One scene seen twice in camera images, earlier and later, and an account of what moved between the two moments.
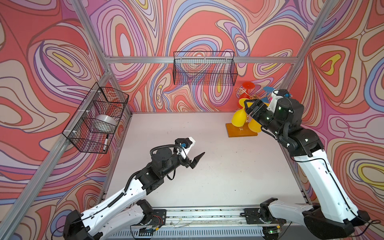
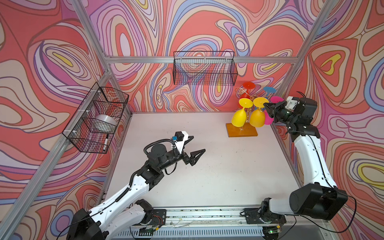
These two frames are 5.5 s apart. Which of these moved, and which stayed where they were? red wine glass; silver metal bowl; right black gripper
Moved: right black gripper
Stayed: red wine glass; silver metal bowl
